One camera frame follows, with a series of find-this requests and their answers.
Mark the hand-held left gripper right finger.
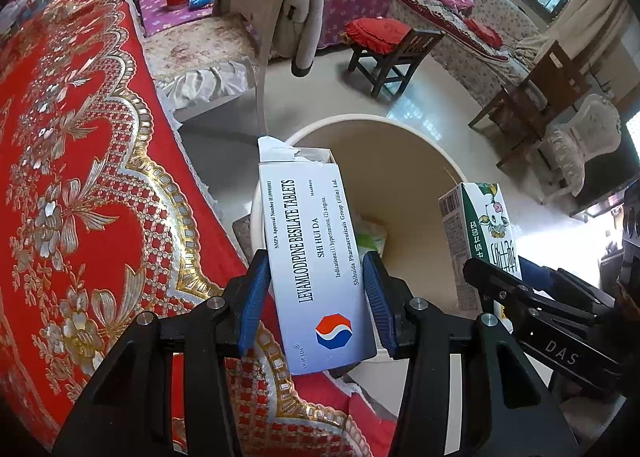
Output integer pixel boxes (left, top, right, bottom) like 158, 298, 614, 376
362, 250, 581, 457

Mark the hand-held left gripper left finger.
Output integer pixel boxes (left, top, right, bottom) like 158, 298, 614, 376
52, 248, 273, 457

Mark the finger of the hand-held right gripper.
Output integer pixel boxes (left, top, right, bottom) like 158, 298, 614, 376
462, 258, 626, 393
522, 261, 618, 310

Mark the white medicine box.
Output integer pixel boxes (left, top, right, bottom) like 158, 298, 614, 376
257, 136, 378, 377

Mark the green white milk carton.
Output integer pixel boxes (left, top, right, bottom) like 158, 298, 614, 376
438, 182, 523, 312

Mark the beige plastic bucket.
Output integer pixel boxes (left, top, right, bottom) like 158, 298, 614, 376
249, 118, 471, 363

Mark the green white wrapper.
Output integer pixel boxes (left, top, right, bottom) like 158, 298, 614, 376
356, 220, 388, 258

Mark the white plastic chair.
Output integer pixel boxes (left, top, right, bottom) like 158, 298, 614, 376
542, 93, 623, 195

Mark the wooden chair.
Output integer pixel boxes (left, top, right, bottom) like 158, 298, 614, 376
467, 40, 593, 168

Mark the wooden stool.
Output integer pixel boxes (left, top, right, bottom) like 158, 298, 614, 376
347, 27, 446, 98

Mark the beige curtain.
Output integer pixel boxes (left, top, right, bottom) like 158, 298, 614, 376
520, 0, 631, 68

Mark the red seat cushion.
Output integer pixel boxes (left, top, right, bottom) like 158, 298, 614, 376
345, 17, 416, 55

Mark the beige floral cover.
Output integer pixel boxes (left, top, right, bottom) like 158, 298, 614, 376
145, 12, 261, 113

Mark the floral sofa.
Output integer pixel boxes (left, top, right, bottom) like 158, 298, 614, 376
370, 0, 548, 80

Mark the purple floral cloth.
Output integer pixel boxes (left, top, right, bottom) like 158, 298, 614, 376
137, 0, 395, 52

